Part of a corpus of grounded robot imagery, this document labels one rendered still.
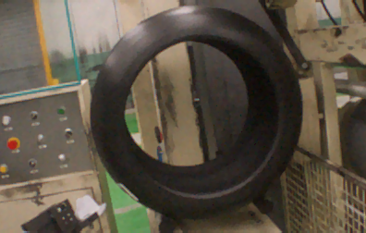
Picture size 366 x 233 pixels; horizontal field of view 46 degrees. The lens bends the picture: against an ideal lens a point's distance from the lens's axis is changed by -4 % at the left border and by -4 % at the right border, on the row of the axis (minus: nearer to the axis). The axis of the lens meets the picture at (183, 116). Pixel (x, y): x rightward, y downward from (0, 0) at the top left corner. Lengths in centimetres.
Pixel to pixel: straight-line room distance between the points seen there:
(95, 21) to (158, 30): 934
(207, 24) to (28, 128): 106
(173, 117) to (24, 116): 70
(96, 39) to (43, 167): 856
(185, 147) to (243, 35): 55
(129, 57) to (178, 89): 45
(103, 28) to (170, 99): 894
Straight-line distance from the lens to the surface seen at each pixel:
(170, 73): 150
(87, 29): 1042
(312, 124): 158
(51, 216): 103
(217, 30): 111
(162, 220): 122
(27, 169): 197
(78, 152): 192
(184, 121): 152
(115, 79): 109
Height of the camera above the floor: 138
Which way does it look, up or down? 10 degrees down
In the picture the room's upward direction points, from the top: 9 degrees counter-clockwise
